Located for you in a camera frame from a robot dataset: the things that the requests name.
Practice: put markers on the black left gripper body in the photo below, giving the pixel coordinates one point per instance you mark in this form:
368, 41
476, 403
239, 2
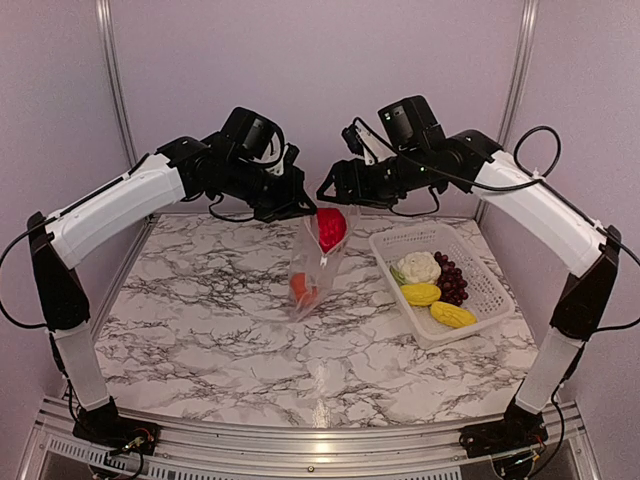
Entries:
270, 195

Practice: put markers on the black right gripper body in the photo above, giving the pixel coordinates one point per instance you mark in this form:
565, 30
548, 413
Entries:
380, 190

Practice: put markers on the red toy bell pepper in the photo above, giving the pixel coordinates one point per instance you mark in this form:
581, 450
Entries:
332, 228

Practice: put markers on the clear zip top bag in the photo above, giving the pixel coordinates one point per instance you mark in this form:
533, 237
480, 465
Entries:
320, 268

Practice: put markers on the orange toy pumpkin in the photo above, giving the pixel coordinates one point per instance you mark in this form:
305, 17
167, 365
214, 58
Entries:
304, 295

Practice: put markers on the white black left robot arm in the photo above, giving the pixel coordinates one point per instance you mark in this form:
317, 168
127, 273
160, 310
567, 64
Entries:
247, 159

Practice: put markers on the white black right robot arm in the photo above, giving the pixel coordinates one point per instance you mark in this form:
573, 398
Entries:
412, 152

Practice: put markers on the white toy cauliflower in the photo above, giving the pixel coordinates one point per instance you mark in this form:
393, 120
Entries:
419, 267

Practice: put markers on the dark red toy grapes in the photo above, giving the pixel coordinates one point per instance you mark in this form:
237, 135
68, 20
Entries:
452, 283

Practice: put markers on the white plastic mesh basket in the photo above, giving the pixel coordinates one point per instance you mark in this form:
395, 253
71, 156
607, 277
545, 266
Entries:
488, 300

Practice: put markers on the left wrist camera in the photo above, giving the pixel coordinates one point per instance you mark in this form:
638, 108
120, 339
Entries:
290, 153

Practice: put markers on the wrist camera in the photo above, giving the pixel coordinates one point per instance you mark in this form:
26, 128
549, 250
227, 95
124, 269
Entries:
290, 153
362, 143

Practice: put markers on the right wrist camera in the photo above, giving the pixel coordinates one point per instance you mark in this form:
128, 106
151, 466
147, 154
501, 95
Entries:
362, 143

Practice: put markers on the right aluminium frame post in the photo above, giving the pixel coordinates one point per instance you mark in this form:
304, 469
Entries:
519, 74

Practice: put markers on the aluminium frame post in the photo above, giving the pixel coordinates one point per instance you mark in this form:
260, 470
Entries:
519, 74
108, 41

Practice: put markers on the left aluminium frame post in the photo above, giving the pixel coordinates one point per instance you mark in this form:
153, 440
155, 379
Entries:
108, 41

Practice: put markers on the aluminium front rail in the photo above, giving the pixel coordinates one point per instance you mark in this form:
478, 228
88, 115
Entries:
193, 449

